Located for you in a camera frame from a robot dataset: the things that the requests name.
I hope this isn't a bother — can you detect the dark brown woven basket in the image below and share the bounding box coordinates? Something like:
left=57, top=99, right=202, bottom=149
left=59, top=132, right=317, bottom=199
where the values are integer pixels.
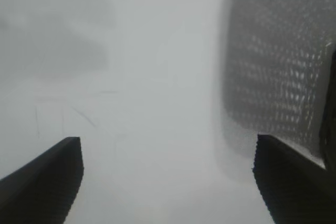
left=219, top=0, right=336, bottom=170

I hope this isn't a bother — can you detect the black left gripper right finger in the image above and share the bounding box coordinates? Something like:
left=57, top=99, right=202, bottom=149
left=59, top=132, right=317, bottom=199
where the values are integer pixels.
left=251, top=134, right=336, bottom=224

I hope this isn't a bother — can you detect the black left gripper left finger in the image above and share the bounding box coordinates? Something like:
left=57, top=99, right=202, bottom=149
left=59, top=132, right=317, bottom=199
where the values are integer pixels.
left=0, top=136, right=85, bottom=224

